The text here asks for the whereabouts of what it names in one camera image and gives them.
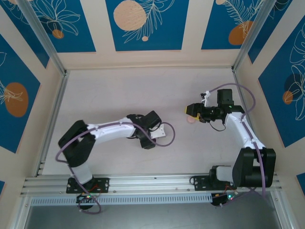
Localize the aluminium table side rail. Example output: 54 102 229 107
35 70 71 177
232 68 266 172

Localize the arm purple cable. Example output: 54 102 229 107
208 83 267 208
55 121 177 214

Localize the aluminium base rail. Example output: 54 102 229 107
20 174 284 196

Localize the blue panel beige circle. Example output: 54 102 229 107
105 0 190 52

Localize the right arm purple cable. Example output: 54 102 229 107
208 83 267 208

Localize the blue panel large orange oval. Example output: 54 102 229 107
0 33 41 154

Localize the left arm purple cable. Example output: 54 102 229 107
55 121 177 214

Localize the aluminium frame post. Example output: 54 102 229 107
16 0 69 77
232 0 274 72

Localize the black control board green light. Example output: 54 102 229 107
211 192 239 208
76 193 96 210

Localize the blue panel flower dark circle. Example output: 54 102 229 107
258 21 305 148

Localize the blue panel orange circle fern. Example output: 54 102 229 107
201 0 267 51

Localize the blue panel white flower outline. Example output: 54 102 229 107
23 0 97 53

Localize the white slotted cable duct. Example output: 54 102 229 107
30 193 213 206

